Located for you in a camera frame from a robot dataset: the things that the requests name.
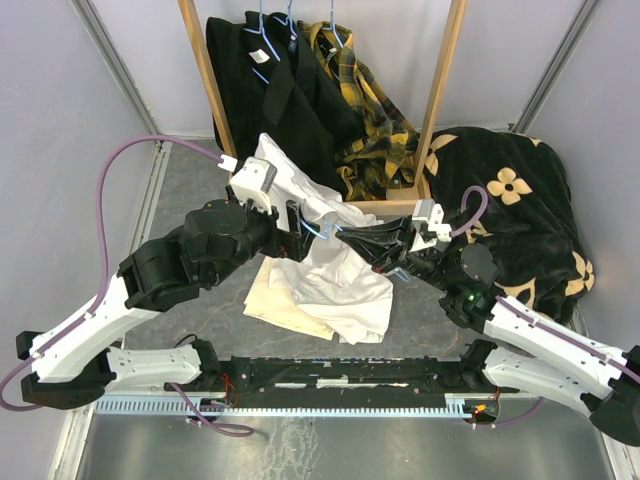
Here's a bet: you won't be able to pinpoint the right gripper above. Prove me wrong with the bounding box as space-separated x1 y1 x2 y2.
337 214 456 292

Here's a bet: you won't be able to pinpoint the blue wire hanger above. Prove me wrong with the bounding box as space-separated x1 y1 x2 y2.
300 219 410 283

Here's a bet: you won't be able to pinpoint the white shirt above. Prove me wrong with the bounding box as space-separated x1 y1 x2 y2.
254 133 393 345

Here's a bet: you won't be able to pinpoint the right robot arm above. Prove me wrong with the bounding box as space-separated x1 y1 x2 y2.
336 217 639 447

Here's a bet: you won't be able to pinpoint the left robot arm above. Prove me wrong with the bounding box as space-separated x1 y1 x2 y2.
16 199 318 410

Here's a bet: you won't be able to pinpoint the yellow plaid shirt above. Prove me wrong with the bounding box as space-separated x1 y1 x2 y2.
297 20 419 201

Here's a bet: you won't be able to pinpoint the black hanging shirt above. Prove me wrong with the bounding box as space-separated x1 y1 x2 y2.
205 17 364 195

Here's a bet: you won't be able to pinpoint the blue hanger in plaid shirt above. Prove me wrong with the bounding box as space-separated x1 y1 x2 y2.
321 0 349 48

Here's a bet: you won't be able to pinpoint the blue hanger in black shirt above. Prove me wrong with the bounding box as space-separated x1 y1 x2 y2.
242 1 299 85

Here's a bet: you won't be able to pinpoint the cream folded cloth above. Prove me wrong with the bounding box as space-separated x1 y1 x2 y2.
243 257 335 340

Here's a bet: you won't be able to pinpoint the wooden clothes rack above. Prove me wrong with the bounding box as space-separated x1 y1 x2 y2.
177 0 470 221

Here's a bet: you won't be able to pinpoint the black floral blanket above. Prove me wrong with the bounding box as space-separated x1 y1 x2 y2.
424 127 595 324

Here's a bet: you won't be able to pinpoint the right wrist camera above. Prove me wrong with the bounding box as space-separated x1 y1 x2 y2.
410 199 452 253

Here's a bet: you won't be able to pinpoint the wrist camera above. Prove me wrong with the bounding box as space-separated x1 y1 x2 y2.
230 157 277 214
410 199 452 253

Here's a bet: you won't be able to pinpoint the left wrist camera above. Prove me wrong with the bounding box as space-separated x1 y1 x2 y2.
230 157 277 214

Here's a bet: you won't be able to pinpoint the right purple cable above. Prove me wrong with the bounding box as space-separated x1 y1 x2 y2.
449 185 490 239

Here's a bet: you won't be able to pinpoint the purple cable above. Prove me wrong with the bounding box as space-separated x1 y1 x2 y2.
449 185 490 239
0 134 236 412

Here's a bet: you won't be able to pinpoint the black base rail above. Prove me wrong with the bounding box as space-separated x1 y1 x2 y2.
181 339 497 410

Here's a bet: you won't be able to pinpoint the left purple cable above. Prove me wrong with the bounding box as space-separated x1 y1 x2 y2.
0 134 236 412

